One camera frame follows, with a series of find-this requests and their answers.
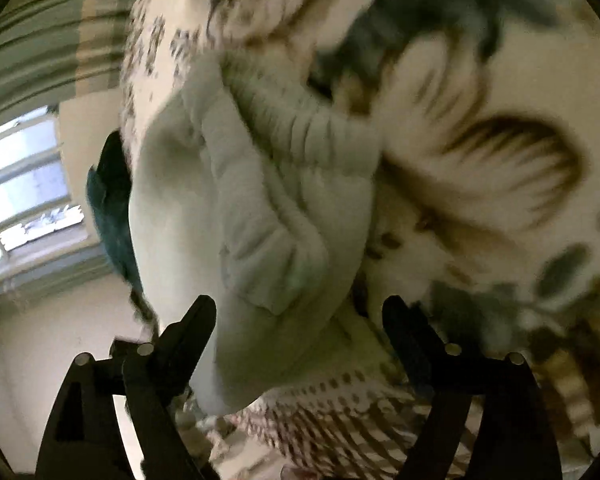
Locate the floral bed blanket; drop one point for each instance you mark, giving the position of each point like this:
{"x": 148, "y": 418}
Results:
{"x": 480, "y": 160}

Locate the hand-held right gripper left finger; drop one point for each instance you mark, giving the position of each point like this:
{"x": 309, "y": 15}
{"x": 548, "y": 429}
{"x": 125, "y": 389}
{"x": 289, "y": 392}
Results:
{"x": 190, "y": 340}

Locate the dark green folded blanket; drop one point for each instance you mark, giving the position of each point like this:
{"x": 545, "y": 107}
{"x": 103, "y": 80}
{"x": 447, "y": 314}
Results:
{"x": 112, "y": 210}

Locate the wide green striped curtain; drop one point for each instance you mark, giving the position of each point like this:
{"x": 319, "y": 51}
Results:
{"x": 45, "y": 45}

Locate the white framed window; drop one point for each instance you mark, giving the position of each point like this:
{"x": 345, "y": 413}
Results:
{"x": 25, "y": 200}

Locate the light green pants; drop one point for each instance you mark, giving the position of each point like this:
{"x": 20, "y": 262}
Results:
{"x": 260, "y": 220}

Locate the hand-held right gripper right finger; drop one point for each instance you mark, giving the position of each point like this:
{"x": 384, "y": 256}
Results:
{"x": 410, "y": 345}

